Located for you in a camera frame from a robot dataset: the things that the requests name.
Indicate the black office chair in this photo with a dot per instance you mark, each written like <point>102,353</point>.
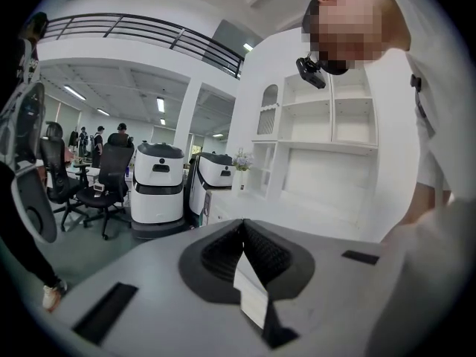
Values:
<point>108,184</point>
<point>57,169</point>

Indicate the white black-topped mobile robot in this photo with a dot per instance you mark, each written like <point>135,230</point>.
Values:
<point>212,184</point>
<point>158,188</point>

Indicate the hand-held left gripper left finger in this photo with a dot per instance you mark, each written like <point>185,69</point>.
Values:
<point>156,292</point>

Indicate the pale flower bouquet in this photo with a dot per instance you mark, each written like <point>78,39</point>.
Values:
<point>243,159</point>

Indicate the black balcony railing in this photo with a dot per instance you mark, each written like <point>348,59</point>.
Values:
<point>148,32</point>

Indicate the person's head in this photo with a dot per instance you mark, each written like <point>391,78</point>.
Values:
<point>349,24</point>

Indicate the long ceiling light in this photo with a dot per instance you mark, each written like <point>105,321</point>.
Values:
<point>74,92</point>
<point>103,112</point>
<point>160,105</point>

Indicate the white shelf unit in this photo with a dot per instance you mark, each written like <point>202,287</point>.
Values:
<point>316,143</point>

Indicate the person's left forearm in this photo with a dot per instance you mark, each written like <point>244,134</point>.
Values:
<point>427,203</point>

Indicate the person's white shirt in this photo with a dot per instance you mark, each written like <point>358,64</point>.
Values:
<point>439,87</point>

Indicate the white ribbed vase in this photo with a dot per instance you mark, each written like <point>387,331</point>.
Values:
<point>241,180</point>

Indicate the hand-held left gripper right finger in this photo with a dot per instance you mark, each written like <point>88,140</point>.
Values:
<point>334,292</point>

